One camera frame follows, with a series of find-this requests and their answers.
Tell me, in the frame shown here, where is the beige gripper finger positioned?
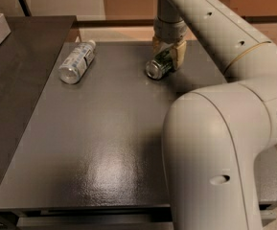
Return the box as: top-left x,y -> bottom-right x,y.
152,35 -> 166,56
170,40 -> 187,71

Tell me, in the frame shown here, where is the green soda can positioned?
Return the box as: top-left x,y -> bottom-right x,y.
146,50 -> 173,80

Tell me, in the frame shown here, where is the dark side table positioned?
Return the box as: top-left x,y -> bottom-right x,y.
0,15 -> 78,209

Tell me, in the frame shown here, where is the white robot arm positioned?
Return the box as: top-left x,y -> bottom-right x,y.
162,0 -> 277,230

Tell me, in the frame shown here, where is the clear plastic water bottle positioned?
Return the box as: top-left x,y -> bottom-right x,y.
58,40 -> 96,84

